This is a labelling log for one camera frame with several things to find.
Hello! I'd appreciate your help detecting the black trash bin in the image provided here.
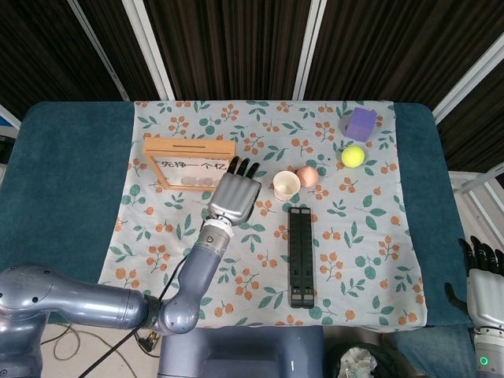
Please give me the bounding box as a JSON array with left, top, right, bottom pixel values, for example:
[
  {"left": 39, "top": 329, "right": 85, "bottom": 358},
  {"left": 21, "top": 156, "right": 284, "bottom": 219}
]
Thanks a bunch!
[{"left": 326, "top": 341, "right": 398, "bottom": 378}]

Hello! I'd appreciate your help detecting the white frame post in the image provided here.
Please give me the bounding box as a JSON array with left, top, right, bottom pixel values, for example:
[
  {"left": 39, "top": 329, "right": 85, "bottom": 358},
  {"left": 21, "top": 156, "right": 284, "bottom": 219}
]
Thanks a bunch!
[
  {"left": 120, "top": 0, "right": 176, "bottom": 102},
  {"left": 292, "top": 0, "right": 328, "bottom": 102},
  {"left": 431, "top": 41, "right": 504, "bottom": 121}
]

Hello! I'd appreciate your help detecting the yellow tennis ball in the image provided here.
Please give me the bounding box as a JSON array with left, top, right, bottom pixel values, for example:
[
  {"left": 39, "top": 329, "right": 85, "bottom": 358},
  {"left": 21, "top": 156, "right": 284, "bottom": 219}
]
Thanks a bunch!
[{"left": 340, "top": 144, "right": 367, "bottom": 169}]

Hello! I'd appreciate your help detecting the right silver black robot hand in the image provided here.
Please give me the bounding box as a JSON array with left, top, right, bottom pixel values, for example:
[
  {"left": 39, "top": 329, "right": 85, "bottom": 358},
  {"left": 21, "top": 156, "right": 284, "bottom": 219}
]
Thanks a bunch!
[{"left": 444, "top": 235, "right": 504, "bottom": 328}]

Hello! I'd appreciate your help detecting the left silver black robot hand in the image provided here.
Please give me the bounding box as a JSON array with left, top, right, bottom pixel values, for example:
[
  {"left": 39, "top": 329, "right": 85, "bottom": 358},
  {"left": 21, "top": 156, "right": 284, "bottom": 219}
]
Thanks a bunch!
[{"left": 206, "top": 155, "right": 263, "bottom": 228}]

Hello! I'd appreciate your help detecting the floral print tablecloth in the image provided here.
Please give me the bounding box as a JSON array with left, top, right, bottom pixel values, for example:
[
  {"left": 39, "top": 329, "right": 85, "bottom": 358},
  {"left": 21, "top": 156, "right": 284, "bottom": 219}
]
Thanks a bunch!
[{"left": 87, "top": 100, "right": 429, "bottom": 328}]

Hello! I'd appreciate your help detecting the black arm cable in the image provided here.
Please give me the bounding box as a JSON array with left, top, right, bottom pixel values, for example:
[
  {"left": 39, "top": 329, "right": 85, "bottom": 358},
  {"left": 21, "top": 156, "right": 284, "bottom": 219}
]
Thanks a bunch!
[{"left": 80, "top": 251, "right": 198, "bottom": 378}]

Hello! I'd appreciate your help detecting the white aluminium frame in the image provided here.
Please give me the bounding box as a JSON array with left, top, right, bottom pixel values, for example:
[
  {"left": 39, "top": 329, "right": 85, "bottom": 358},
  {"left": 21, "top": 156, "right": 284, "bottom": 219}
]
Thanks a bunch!
[{"left": 448, "top": 165, "right": 504, "bottom": 237}]

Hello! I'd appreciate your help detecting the black folding stand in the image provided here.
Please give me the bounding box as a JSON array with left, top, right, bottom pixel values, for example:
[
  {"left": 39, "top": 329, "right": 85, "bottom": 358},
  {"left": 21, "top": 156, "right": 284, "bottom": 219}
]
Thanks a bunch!
[{"left": 288, "top": 206, "right": 316, "bottom": 309}]

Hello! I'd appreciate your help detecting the white paper cup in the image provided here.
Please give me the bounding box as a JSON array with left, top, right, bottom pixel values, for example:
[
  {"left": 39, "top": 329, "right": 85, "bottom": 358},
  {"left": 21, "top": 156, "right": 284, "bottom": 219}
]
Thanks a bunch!
[{"left": 272, "top": 169, "right": 302, "bottom": 202}]

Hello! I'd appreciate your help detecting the blue denim trouser leg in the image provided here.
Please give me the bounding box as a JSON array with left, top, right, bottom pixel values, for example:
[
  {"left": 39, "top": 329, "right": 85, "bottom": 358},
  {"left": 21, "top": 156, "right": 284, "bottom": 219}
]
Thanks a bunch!
[{"left": 389, "top": 326, "right": 473, "bottom": 378}]

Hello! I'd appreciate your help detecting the grey floor cable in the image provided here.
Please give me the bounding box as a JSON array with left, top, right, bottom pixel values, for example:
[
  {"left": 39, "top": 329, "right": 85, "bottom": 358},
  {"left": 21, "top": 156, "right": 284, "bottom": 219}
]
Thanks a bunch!
[{"left": 41, "top": 323, "right": 137, "bottom": 361}]

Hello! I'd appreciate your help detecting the pink peach toy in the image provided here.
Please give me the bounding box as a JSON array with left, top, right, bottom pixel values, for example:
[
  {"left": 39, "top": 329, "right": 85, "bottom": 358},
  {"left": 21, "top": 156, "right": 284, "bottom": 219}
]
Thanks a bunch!
[{"left": 295, "top": 165, "right": 319, "bottom": 188}]

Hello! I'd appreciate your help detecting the wooden framed coin bank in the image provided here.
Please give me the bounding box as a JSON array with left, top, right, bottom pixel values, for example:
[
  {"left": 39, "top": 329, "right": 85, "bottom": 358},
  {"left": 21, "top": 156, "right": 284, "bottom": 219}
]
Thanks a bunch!
[{"left": 143, "top": 136, "right": 237, "bottom": 193}]

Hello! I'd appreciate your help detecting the thin grey frame rail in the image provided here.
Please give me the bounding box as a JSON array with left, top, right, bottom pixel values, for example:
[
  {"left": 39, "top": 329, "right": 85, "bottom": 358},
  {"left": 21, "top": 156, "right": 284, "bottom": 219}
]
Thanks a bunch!
[{"left": 67, "top": 0, "right": 130, "bottom": 102}]

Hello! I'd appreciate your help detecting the purple cube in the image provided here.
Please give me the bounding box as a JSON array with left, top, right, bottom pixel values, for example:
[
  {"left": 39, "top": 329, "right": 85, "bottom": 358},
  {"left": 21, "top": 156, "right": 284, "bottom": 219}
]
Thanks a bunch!
[{"left": 344, "top": 106, "right": 378, "bottom": 143}]

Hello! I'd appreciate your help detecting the black power plug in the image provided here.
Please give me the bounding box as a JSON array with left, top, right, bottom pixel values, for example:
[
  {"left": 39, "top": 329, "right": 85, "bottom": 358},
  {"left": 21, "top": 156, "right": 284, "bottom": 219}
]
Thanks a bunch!
[{"left": 133, "top": 333, "right": 162, "bottom": 355}]

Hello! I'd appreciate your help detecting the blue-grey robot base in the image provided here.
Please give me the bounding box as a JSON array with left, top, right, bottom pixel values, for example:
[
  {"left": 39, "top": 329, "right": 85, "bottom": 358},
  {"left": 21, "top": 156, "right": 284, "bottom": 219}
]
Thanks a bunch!
[{"left": 157, "top": 324, "right": 326, "bottom": 378}]

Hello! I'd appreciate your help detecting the teal table cover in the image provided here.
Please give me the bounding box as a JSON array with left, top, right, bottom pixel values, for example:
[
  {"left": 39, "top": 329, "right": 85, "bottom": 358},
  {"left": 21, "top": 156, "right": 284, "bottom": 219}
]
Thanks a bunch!
[{"left": 0, "top": 101, "right": 473, "bottom": 328}]

